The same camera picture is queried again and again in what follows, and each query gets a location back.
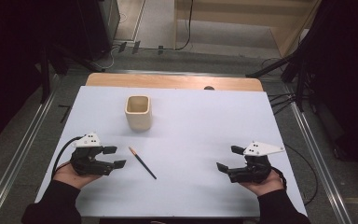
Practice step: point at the person's left hand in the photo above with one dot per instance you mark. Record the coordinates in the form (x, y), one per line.
(70, 179)

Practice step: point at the black curtain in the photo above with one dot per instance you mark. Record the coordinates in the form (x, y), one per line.
(12, 62)
(348, 77)

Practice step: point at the person's right hand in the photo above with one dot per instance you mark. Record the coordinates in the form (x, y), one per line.
(265, 185)

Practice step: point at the black tripod stand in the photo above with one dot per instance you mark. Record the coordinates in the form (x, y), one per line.
(300, 84)

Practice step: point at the beige square cup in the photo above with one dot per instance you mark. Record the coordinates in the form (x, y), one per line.
(138, 119)

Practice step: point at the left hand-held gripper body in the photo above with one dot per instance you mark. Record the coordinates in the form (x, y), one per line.
(85, 160)

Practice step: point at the wooden table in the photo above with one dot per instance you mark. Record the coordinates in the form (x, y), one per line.
(167, 81)

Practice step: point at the black metal stand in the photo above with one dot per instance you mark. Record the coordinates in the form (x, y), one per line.
(45, 77)

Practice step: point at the pale wooden frame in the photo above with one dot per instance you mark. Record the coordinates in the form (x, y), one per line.
(286, 28)

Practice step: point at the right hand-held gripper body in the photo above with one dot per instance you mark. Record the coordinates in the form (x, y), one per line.
(254, 166)

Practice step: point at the metal floor rail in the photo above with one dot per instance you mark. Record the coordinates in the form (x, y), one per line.
(28, 137)
(317, 155)

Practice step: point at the dark pencil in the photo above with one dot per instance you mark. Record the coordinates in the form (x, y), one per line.
(143, 163)

